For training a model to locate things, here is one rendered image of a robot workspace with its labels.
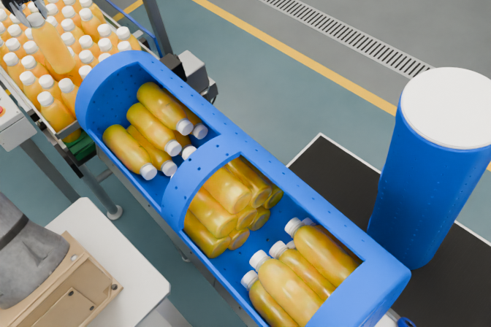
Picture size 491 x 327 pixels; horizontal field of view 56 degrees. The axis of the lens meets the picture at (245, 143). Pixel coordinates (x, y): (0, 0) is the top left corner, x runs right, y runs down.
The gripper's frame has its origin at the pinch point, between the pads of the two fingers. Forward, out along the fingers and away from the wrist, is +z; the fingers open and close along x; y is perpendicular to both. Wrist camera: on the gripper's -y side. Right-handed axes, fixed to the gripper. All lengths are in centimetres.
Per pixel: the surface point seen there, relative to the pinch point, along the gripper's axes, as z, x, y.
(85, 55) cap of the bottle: 18.5, 7.1, 1.0
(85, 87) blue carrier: 6.7, -2.0, 25.9
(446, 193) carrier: 47, 59, 100
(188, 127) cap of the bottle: 17, 12, 48
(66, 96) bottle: 21.9, -5.3, 7.7
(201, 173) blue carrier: 5, 2, 69
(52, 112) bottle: 23.0, -11.2, 9.0
